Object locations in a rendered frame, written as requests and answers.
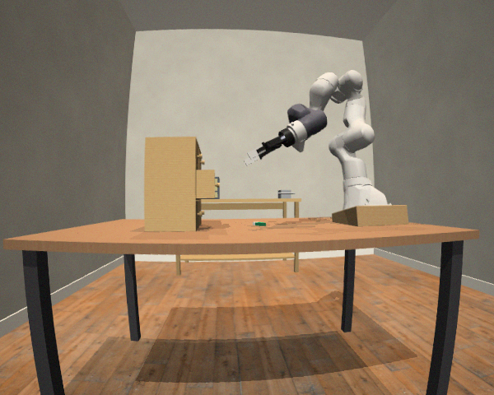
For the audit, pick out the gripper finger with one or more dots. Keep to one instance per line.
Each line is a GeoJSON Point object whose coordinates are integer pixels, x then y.
{"type": "Point", "coordinates": [248, 161]}
{"type": "Point", "coordinates": [261, 149]}

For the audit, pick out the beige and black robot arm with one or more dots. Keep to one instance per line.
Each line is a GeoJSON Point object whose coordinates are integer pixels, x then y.
{"type": "Point", "coordinates": [357, 191]}

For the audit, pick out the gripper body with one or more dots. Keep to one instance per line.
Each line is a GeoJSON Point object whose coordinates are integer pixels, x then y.
{"type": "Point", "coordinates": [290, 140]}

